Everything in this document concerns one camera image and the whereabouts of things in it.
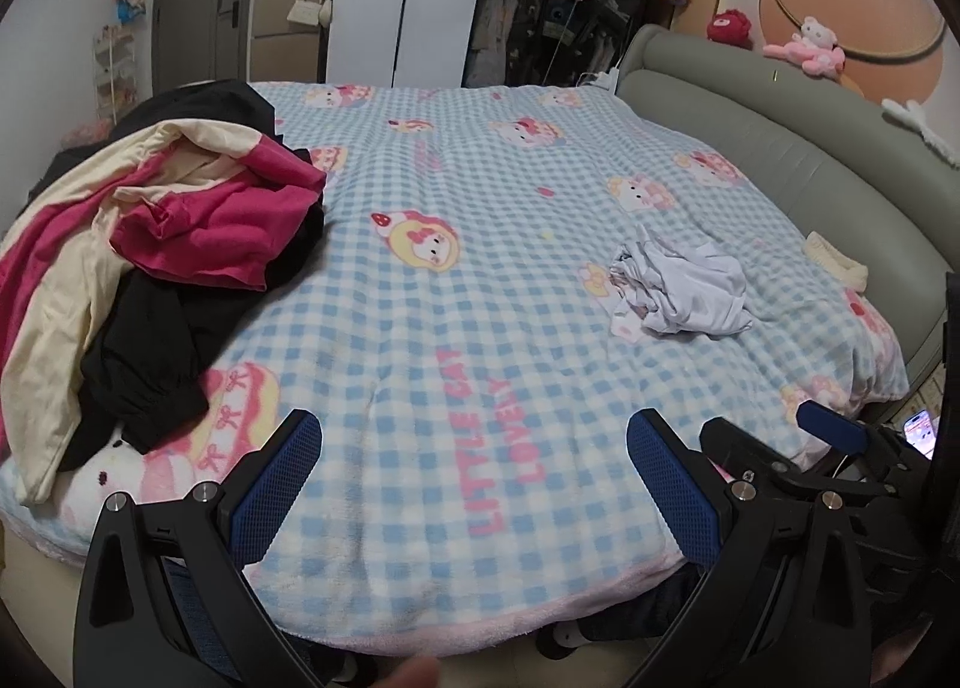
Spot pink and white plush toy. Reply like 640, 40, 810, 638
763, 16, 848, 83

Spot white plush item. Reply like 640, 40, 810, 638
881, 98, 960, 171

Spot black garment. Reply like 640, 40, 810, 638
30, 79, 325, 471

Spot beige cabinet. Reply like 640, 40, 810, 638
249, 0, 331, 85

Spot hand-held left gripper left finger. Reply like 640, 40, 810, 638
73, 409, 323, 688

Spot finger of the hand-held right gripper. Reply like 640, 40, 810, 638
701, 418, 886, 501
796, 399, 931, 486

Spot smartphone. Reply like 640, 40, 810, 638
904, 409, 940, 462

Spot grey padded bed headboard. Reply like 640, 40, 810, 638
615, 23, 960, 374

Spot small cream cloth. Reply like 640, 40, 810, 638
804, 232, 869, 291

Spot red plush toy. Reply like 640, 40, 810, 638
707, 8, 753, 46

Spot person's blue jeans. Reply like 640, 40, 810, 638
154, 557, 710, 681

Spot white wire rack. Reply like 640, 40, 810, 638
91, 28, 140, 122

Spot pink and cream sweatshirt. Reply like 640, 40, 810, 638
0, 119, 329, 505

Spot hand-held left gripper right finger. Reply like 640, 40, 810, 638
626, 409, 893, 688

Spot crumpled white garment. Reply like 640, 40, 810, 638
609, 223, 753, 344

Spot blue checkered printed blanket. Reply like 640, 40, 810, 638
0, 80, 912, 659

